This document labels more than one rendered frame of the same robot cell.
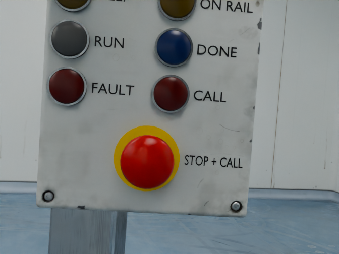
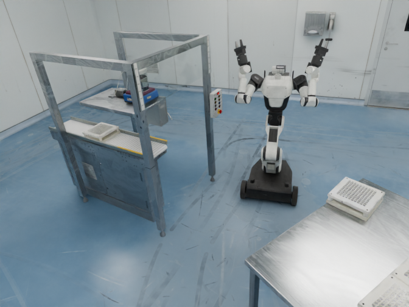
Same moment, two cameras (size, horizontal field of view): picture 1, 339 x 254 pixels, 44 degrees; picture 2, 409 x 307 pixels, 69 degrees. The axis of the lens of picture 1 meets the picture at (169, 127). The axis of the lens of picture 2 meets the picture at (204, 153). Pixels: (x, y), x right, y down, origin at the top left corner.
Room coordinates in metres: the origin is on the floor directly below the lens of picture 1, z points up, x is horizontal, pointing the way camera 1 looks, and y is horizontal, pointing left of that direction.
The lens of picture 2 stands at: (-1.26, 2.40, 2.13)
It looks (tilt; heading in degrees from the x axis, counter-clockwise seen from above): 31 degrees down; 307
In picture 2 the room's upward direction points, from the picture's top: 4 degrees counter-clockwise
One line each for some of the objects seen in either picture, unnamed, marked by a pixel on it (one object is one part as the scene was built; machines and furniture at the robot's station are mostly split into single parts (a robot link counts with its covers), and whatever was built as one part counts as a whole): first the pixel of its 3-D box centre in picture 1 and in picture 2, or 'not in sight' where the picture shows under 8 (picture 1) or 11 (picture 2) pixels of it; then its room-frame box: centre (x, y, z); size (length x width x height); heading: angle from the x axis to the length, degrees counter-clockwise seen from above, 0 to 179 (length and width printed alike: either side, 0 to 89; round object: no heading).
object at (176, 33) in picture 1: (173, 47); not in sight; (0.32, 0.00, 0.97); 0.03 x 0.01 x 0.03; 94
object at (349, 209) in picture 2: not in sight; (354, 200); (-1.14, 0.74, 0.86); 0.24 x 0.24 x 0.02; 79
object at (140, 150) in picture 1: (147, 159); not in sight; (0.32, 0.02, 0.88); 0.04 x 0.04 x 0.04; 4
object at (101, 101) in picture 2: not in sight; (122, 101); (0.69, 0.91, 1.25); 0.62 x 0.38 x 0.04; 4
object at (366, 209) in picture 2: not in sight; (356, 194); (-1.14, 0.74, 0.91); 0.25 x 0.24 x 0.02; 79
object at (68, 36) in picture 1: (69, 39); not in sight; (0.32, 0.08, 0.97); 0.03 x 0.01 x 0.03; 94
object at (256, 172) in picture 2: not in sight; (271, 172); (-0.22, -0.17, 0.19); 0.64 x 0.52 x 0.33; 110
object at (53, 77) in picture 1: (66, 86); not in sight; (0.32, 0.08, 0.94); 0.03 x 0.01 x 0.03; 94
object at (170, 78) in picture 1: (170, 93); not in sight; (0.32, 0.00, 0.94); 0.03 x 0.01 x 0.03; 94
